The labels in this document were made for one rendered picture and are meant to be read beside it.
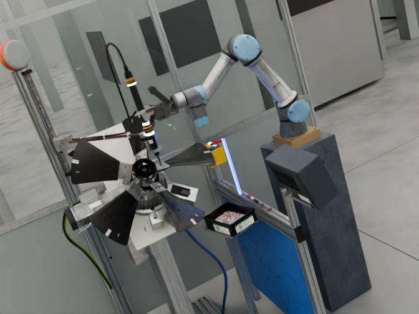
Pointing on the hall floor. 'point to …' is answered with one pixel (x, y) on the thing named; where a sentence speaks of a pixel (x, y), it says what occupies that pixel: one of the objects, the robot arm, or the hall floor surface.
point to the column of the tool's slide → (72, 192)
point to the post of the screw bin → (241, 275)
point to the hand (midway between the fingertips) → (135, 112)
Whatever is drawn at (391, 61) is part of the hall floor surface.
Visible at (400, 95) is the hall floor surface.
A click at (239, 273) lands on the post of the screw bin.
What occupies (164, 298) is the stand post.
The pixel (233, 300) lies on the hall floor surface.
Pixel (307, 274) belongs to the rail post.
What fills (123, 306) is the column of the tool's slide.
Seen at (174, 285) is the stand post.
